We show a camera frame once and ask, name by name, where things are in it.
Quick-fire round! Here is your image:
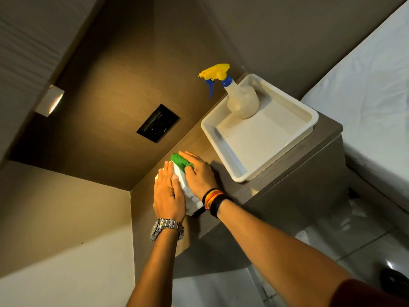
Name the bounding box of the orange yellow striped bracelet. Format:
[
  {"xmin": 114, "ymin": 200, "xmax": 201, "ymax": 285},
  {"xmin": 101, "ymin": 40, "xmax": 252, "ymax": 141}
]
[{"xmin": 204, "ymin": 189, "xmax": 225, "ymax": 210}]

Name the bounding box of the black wall socket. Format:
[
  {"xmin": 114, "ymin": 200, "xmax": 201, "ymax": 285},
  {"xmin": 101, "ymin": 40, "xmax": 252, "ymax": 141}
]
[{"xmin": 136, "ymin": 104, "xmax": 180, "ymax": 144}]

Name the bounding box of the person's left forearm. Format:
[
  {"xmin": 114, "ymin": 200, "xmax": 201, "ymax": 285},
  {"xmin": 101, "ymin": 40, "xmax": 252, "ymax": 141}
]
[{"xmin": 126, "ymin": 228, "xmax": 180, "ymax": 307}]

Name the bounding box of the wall reading light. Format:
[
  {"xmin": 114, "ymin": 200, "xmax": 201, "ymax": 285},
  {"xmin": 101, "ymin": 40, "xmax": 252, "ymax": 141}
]
[{"xmin": 35, "ymin": 84, "xmax": 65, "ymax": 118}]

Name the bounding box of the wide black wristband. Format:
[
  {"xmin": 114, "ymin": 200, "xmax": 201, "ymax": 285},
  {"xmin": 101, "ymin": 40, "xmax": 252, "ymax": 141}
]
[{"xmin": 209, "ymin": 194, "xmax": 233, "ymax": 219}]

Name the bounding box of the person's right forearm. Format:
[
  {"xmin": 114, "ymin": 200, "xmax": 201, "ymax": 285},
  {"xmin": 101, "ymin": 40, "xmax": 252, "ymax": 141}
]
[{"xmin": 217, "ymin": 199, "xmax": 353, "ymax": 307}]

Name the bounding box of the spray bottle with yellow trigger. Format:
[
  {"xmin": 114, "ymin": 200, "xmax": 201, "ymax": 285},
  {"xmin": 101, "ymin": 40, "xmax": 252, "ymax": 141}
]
[{"xmin": 198, "ymin": 63, "xmax": 261, "ymax": 120}]

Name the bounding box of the thin black bracelet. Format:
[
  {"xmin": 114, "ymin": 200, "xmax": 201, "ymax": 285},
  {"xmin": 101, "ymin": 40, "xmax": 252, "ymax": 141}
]
[{"xmin": 202, "ymin": 187, "xmax": 218, "ymax": 206}]

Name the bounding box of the grey wooden nightstand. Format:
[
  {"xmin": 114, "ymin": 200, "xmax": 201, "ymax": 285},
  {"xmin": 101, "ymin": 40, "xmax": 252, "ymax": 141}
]
[{"xmin": 130, "ymin": 73, "xmax": 349, "ymax": 283}]

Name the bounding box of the person's left hand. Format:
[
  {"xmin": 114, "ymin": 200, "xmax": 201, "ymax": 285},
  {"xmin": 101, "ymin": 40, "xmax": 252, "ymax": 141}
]
[{"xmin": 153, "ymin": 161, "xmax": 187, "ymax": 223}]

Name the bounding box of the bed with white sheet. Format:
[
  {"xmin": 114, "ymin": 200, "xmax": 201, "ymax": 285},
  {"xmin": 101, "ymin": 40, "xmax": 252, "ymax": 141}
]
[{"xmin": 300, "ymin": 0, "xmax": 409, "ymax": 215}]

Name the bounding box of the green cleaning cloth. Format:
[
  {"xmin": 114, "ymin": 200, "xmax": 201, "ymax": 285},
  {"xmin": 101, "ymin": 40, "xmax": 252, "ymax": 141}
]
[{"xmin": 170, "ymin": 153, "xmax": 195, "ymax": 174}]

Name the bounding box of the dark red sleeve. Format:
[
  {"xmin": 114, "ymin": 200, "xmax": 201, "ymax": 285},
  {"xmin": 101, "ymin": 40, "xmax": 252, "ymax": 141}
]
[{"xmin": 328, "ymin": 279, "xmax": 409, "ymax": 307}]

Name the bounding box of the person's right hand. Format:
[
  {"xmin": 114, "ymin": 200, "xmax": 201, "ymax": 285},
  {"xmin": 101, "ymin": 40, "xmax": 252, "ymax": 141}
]
[{"xmin": 178, "ymin": 151, "xmax": 220, "ymax": 200}]

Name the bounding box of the white plastic tray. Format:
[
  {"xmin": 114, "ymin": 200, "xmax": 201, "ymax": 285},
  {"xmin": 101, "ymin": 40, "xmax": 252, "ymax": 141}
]
[{"xmin": 200, "ymin": 73, "xmax": 320, "ymax": 183}]

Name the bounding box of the silver metal wristwatch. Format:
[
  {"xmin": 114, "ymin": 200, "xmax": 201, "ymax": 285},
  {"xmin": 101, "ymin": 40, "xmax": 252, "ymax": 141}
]
[{"xmin": 150, "ymin": 218, "xmax": 185, "ymax": 243}]

